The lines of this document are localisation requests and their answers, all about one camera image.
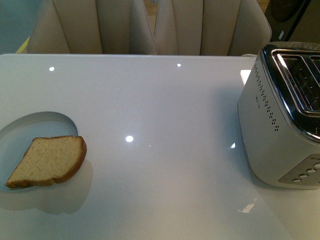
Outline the brown bread slice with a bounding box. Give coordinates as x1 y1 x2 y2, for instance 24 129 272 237
5 135 87 189

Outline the beige right chair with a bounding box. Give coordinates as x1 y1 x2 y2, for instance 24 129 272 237
154 0 272 56

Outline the white round plate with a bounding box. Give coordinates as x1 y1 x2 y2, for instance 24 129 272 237
0 111 78 191

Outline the silver two-slot toaster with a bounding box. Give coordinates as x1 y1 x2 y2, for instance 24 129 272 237
237 41 320 190

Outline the beige chair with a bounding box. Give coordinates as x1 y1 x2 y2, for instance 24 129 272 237
154 0 272 56
25 0 157 55

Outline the beige left chair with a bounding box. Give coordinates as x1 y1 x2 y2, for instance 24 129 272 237
25 0 157 55

